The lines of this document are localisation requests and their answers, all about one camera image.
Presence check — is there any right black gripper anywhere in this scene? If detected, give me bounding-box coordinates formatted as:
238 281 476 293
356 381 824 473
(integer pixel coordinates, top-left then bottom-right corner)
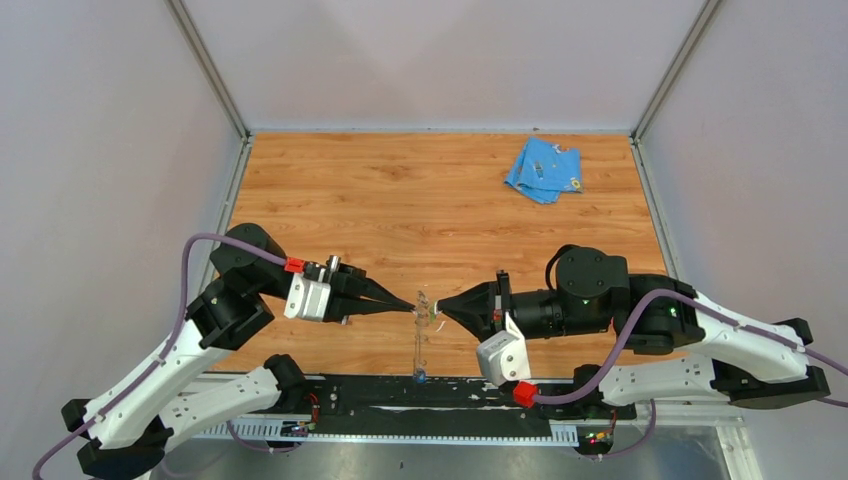
434 270 607 345

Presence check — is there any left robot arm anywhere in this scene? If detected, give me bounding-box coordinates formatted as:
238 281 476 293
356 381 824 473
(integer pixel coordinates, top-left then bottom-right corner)
62 223 413 479

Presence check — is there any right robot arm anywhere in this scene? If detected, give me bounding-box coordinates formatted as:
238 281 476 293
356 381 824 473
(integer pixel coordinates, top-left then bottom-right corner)
432 244 831 418

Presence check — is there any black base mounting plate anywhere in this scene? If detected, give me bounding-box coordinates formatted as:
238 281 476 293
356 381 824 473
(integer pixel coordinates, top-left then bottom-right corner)
261 375 637 438

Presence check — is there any folded blue cloth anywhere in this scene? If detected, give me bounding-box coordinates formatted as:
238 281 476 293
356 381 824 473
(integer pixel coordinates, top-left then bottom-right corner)
504 137 584 205

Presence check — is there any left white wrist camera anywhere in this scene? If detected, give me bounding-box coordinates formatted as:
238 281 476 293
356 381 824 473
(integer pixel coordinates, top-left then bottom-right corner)
283 273 331 322

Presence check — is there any white slotted cable duct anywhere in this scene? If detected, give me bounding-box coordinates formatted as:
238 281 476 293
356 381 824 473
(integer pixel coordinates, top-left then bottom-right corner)
162 420 580 446

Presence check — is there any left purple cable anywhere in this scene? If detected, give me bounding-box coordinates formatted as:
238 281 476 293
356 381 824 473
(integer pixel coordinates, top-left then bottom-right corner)
31 233 306 480

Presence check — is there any purple cable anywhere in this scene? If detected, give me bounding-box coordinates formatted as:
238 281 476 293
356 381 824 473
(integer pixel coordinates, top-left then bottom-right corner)
512 288 848 409
31 233 306 480

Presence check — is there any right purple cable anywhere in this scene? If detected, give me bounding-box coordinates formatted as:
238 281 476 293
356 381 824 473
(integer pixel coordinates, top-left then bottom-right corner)
512 288 848 409

